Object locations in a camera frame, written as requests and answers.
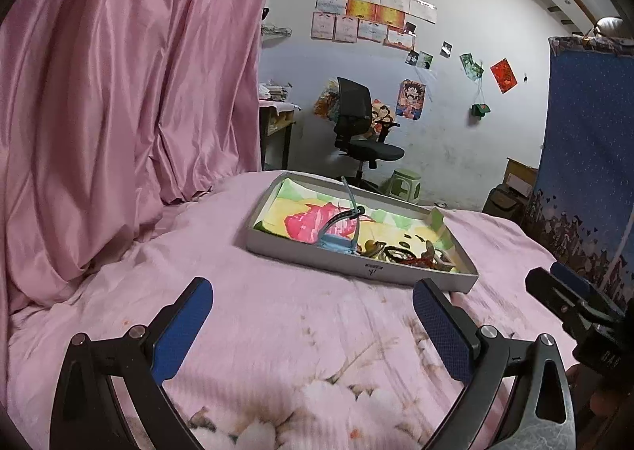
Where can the anime character poster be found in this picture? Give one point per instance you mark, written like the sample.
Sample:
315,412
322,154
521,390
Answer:
410,100

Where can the dark bag on floor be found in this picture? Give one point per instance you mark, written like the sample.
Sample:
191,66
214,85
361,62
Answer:
507,203

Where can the person's right hand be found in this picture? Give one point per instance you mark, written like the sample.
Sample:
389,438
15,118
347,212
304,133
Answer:
591,390

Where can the pink floral bed sheet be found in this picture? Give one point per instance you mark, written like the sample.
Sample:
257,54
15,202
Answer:
289,357

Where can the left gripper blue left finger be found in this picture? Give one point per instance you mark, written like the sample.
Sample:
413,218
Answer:
176,327

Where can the red paper on wall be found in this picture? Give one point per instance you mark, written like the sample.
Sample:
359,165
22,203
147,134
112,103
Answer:
504,75

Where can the beige claw hair clip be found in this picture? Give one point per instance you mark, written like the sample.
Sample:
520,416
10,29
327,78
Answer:
436,259

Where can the wooden desk with clutter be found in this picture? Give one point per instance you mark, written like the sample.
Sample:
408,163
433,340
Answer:
276,115

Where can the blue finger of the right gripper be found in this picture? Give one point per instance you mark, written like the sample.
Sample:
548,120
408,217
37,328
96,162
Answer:
578,284
564,302

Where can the cardboard box by wall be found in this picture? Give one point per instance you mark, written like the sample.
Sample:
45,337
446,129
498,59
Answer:
519,177

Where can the colourful cartoon cloth liner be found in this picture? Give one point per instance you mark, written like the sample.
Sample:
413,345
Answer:
340,223

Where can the black office chair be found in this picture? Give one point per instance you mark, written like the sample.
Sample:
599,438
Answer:
359,136

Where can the green plastic stool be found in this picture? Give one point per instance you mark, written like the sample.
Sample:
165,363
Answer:
404,185

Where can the certificates group on wall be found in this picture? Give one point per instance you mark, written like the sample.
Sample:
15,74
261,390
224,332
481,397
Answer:
390,23

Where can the grey shallow cardboard box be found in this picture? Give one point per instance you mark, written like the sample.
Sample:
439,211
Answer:
315,257

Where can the green small hanging pouch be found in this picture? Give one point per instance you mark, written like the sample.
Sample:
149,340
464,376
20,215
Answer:
479,110

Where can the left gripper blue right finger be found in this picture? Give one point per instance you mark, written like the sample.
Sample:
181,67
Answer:
451,330

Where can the pink satin curtain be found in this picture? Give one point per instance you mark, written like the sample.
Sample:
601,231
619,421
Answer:
110,110

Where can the blue starry hanging cloth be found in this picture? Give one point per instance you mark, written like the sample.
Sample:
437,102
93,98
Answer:
581,209

